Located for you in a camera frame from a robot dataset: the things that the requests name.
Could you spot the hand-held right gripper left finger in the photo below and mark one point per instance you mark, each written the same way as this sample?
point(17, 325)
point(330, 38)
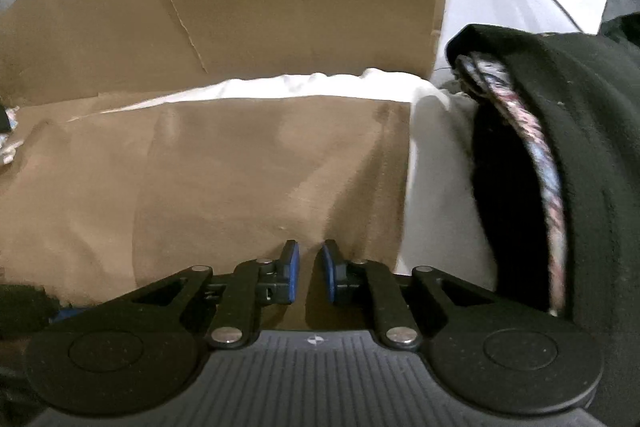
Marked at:
point(292, 272)

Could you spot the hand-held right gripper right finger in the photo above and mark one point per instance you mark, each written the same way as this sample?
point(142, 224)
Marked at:
point(330, 272)

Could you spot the brown shirt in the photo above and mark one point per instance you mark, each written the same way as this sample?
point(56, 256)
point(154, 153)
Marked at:
point(200, 182)

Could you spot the bear print blanket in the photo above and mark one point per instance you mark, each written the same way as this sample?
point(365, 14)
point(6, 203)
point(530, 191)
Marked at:
point(440, 182)

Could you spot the folded black garment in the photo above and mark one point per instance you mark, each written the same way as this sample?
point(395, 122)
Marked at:
point(600, 157)

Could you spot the colourful printed cloth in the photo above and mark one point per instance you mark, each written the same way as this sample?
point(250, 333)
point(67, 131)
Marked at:
point(7, 152)

